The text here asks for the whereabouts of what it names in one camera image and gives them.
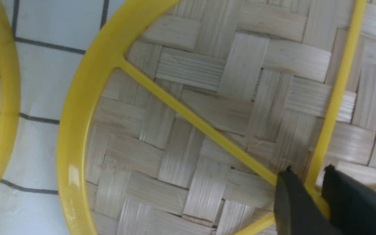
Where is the white black grid tablecloth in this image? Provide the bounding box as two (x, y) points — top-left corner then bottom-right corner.
(0, 0), (124, 235)

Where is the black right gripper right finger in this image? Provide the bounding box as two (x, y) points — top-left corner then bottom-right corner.
(322, 165), (376, 235)

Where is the yellow rimmed bamboo steamer lid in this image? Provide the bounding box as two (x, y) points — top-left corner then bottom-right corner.
(57, 0), (376, 235)

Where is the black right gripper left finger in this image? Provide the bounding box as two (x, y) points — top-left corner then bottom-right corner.
(274, 166), (342, 235)

